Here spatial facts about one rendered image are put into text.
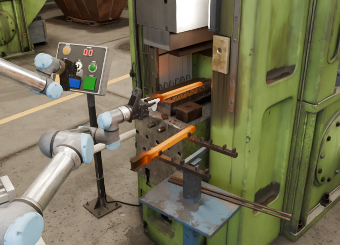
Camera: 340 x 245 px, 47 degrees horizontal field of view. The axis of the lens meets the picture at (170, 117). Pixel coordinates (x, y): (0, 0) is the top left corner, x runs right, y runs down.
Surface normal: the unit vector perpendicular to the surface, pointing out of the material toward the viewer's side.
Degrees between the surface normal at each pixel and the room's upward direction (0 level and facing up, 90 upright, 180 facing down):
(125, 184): 0
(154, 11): 90
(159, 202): 0
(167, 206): 0
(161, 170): 90
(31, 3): 90
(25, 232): 91
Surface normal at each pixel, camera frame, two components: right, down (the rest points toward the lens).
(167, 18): -0.73, 0.30
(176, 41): 0.69, 0.30
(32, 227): 0.93, 0.16
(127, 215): -0.01, -0.90
